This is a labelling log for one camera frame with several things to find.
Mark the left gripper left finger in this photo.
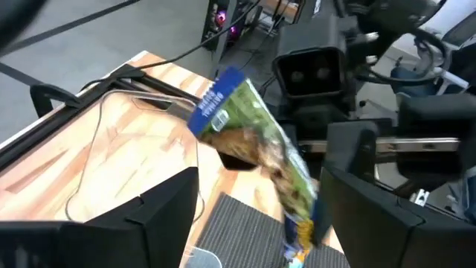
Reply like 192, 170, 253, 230
0, 166, 200, 268

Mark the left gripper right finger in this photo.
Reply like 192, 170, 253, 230
319, 165, 476, 268

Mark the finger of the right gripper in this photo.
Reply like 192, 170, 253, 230
396, 92, 476, 189
326, 119, 379, 184

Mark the blue oatmeal raisin granola bar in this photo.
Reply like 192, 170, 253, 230
187, 66, 323, 268

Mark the clear plastic bin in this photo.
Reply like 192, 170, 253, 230
65, 88, 206, 224
184, 246, 224, 268

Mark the grey woven placemat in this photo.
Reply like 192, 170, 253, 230
195, 192, 353, 268

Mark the black computer tower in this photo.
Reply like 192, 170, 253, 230
202, 0, 239, 51

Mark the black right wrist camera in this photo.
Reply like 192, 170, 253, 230
272, 14, 349, 100

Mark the black right camera cable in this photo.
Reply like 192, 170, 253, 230
353, 28, 449, 86

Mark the black camera cable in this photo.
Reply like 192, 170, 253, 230
0, 0, 48, 51
353, 28, 449, 86

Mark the black aluminium table frame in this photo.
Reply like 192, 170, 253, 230
0, 63, 204, 174

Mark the black power cable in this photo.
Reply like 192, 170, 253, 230
80, 0, 263, 92

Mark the black left camera cable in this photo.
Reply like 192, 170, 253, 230
0, 0, 48, 51

